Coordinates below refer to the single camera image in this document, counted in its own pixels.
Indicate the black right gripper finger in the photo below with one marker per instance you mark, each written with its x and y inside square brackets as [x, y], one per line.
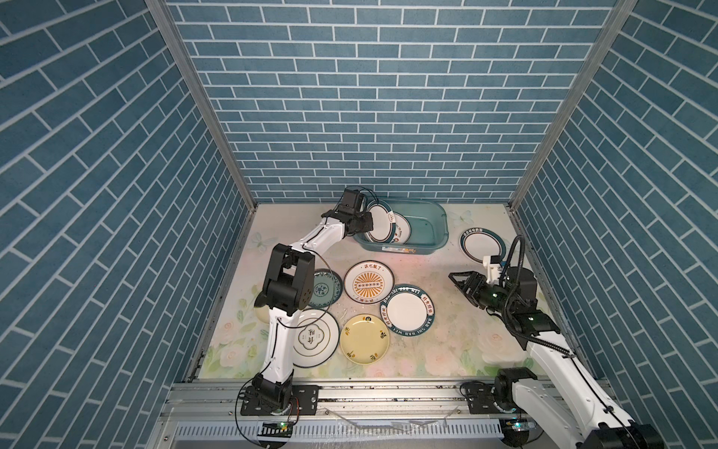
[462, 283]
[462, 274]

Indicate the white plate green red rim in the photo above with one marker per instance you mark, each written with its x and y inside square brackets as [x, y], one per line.
[384, 222]

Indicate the metal base rail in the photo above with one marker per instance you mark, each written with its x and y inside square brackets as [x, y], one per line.
[349, 413]

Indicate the yellow plate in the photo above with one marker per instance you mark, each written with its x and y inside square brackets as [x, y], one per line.
[365, 339]

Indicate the white plate red characters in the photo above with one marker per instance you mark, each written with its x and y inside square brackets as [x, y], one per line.
[403, 229]

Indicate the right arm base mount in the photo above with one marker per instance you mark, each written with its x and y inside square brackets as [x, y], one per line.
[479, 397]

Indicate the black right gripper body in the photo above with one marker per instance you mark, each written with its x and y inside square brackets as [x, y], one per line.
[487, 296]

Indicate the orange sunburst plate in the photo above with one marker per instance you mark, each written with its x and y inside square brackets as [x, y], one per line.
[369, 282]

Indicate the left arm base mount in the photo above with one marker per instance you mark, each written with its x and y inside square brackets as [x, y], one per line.
[262, 397]

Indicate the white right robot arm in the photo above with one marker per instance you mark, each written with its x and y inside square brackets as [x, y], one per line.
[584, 415]

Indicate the teal patterned small plate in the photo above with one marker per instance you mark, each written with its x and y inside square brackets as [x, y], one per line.
[327, 289]

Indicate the teal plastic bin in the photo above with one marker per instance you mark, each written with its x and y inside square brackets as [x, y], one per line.
[429, 229]

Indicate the white plate black quatrefoil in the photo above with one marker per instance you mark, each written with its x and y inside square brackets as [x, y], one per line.
[317, 338]

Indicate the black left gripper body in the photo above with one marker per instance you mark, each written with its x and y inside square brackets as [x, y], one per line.
[361, 224]

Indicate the white plate green lettered rim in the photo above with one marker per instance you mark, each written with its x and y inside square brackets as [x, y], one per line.
[408, 310]

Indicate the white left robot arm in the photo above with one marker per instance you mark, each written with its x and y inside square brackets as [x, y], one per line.
[287, 291]

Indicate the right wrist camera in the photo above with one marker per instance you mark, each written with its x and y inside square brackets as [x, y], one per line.
[493, 268]

